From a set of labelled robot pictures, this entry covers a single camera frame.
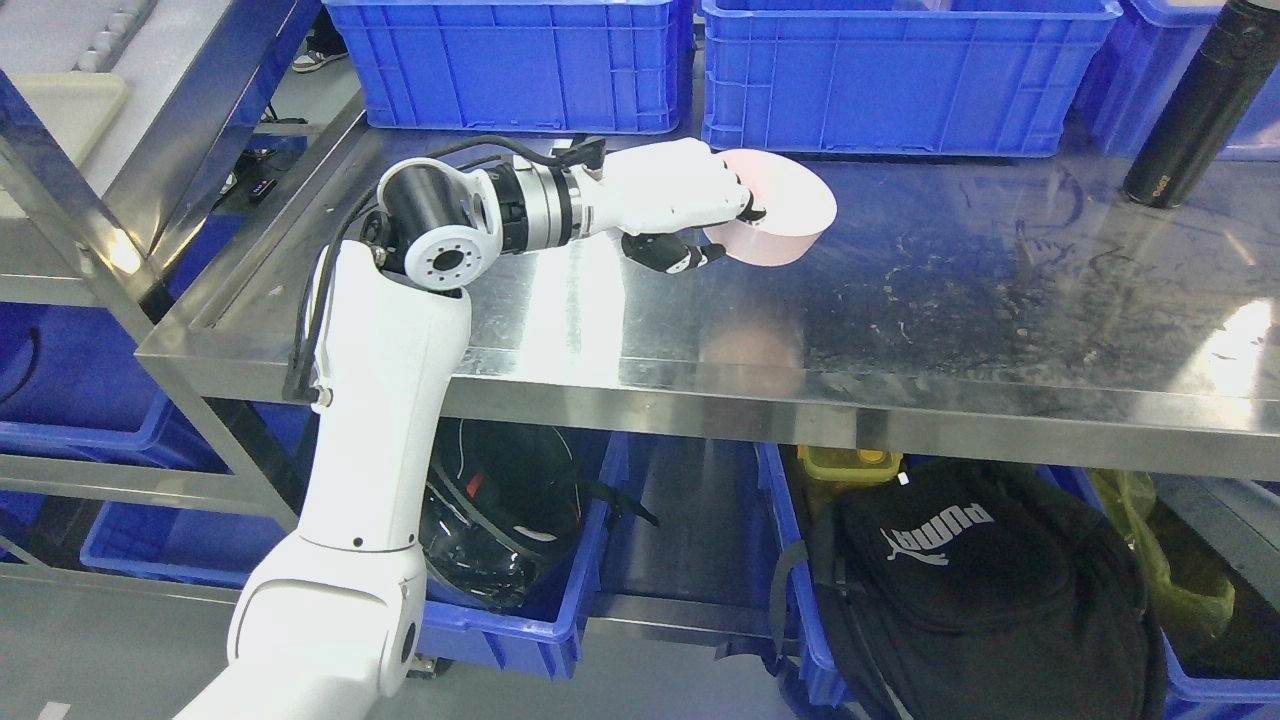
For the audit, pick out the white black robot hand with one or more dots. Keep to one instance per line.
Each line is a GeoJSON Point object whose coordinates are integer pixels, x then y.
{"type": "Point", "coordinates": [648, 194]}

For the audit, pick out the pink plastic bowl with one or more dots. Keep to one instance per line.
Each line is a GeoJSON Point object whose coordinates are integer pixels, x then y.
{"type": "Point", "coordinates": [798, 208]}

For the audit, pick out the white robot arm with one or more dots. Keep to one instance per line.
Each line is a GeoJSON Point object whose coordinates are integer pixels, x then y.
{"type": "Point", "coordinates": [328, 623]}

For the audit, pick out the blue crate back middle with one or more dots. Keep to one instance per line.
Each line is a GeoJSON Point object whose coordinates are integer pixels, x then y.
{"type": "Point", "coordinates": [975, 79]}

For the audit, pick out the blue crate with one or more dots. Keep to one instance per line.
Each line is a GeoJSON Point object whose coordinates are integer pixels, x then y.
{"type": "Point", "coordinates": [599, 67]}
{"type": "Point", "coordinates": [1132, 76]}
{"type": "Point", "coordinates": [975, 79]}

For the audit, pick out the steel shelf rack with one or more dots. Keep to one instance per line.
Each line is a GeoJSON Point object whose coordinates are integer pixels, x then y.
{"type": "Point", "coordinates": [114, 233]}

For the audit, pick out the blue crate back left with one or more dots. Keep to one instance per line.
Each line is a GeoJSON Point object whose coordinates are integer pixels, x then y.
{"type": "Point", "coordinates": [599, 67]}

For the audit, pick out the yellow lidded container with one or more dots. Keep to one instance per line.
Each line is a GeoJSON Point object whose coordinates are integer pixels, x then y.
{"type": "Point", "coordinates": [855, 467]}

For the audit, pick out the black motorcycle helmet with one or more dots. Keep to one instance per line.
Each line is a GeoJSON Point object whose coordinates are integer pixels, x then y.
{"type": "Point", "coordinates": [505, 504]}

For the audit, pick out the black white sneaker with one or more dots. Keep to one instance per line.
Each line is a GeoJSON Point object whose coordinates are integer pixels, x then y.
{"type": "Point", "coordinates": [317, 53]}

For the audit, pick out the steel work table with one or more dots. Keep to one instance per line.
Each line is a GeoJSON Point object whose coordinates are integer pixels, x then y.
{"type": "Point", "coordinates": [1021, 310]}

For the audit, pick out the blue bin holding helmet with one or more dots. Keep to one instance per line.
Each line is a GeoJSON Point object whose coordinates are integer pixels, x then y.
{"type": "Point", "coordinates": [543, 637]}

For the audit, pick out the blue crate back right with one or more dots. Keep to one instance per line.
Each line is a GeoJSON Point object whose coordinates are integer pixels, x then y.
{"type": "Point", "coordinates": [1132, 76]}

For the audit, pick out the blue bin under backpack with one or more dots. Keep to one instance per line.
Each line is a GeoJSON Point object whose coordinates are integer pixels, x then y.
{"type": "Point", "coordinates": [796, 635]}

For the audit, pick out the black puma backpack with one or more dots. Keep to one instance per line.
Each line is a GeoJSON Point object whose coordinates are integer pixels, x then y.
{"type": "Point", "coordinates": [968, 589]}

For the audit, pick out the blue bin lower left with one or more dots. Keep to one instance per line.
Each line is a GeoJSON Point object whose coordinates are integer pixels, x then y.
{"type": "Point", "coordinates": [186, 546]}

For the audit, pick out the cream plastic tray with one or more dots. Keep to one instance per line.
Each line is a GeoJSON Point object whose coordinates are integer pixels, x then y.
{"type": "Point", "coordinates": [76, 107]}

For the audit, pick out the black thermos bottle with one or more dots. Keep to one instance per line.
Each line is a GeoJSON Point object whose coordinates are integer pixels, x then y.
{"type": "Point", "coordinates": [1228, 72]}

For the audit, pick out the blue bin far left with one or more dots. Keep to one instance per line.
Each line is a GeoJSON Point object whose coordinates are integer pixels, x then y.
{"type": "Point", "coordinates": [73, 390]}

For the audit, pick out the yellow green plastic bag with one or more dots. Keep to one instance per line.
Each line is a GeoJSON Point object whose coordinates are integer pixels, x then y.
{"type": "Point", "coordinates": [1192, 593]}

